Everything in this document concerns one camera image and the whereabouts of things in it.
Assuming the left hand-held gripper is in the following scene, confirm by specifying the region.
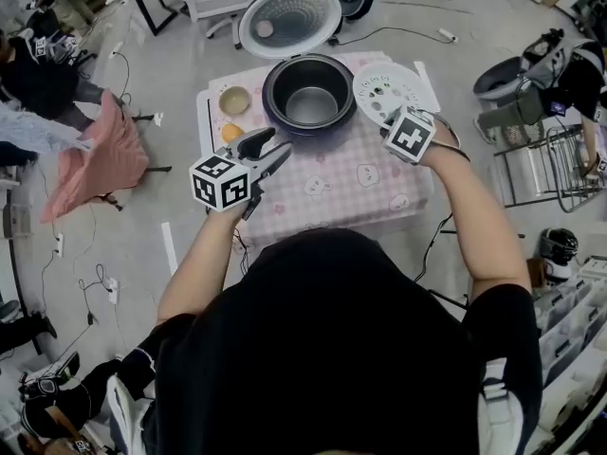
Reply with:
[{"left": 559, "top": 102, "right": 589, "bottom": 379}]
[{"left": 189, "top": 127, "right": 295, "bottom": 223}]

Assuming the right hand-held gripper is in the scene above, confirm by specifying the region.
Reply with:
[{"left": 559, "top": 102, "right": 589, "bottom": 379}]
[{"left": 378, "top": 105, "right": 438, "bottom": 165}]

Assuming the white perforated steamer tray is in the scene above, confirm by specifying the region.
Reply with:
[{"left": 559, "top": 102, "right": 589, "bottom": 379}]
[{"left": 352, "top": 61, "right": 427, "bottom": 127}]

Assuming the black metal pot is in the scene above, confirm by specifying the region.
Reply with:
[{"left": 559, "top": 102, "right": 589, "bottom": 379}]
[{"left": 268, "top": 55, "right": 353, "bottom": 130}]

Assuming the person's right forearm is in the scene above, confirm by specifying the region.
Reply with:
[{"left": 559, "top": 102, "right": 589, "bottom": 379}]
[{"left": 418, "top": 153, "right": 533, "bottom": 303}]

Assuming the person's left forearm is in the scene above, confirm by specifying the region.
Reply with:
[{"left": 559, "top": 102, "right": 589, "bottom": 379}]
[{"left": 156, "top": 206, "right": 241, "bottom": 324}]

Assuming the beige bowl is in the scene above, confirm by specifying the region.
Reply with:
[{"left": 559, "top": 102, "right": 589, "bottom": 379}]
[{"left": 217, "top": 85, "right": 252, "bottom": 117}]

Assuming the pink checked tablecloth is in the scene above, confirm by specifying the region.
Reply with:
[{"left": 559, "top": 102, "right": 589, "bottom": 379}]
[{"left": 208, "top": 50, "right": 435, "bottom": 246}]

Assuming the grey round appliance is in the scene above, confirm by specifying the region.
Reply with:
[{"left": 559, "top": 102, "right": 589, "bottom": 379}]
[{"left": 472, "top": 56, "right": 528, "bottom": 101}]

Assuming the dark blue rice cooker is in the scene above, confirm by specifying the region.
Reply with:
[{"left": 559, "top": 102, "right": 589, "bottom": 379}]
[{"left": 237, "top": 0, "right": 359, "bottom": 137}]

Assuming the pink cloth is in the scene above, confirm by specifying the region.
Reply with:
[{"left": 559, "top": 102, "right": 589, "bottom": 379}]
[{"left": 39, "top": 89, "right": 151, "bottom": 225}]

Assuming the brown bag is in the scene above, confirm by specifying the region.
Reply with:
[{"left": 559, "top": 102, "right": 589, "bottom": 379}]
[{"left": 525, "top": 257, "right": 547, "bottom": 289}]

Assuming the black and white helmet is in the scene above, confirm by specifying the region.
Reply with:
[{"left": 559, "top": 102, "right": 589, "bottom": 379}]
[{"left": 540, "top": 227, "right": 580, "bottom": 282}]

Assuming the person's black shirt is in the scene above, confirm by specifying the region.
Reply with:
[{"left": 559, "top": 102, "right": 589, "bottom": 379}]
[{"left": 118, "top": 227, "right": 544, "bottom": 455}]

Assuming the row of grey storage bins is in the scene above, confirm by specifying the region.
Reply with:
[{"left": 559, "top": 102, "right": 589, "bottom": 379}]
[{"left": 532, "top": 255, "right": 607, "bottom": 446}]

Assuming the metal wire rack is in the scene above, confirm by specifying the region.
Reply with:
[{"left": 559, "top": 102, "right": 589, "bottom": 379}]
[{"left": 492, "top": 122, "right": 607, "bottom": 213}]

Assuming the white shoulder strap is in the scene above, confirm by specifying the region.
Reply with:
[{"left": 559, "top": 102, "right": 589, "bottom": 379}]
[
  {"left": 105, "top": 372, "right": 158, "bottom": 455},
  {"left": 478, "top": 357, "right": 525, "bottom": 455}
]

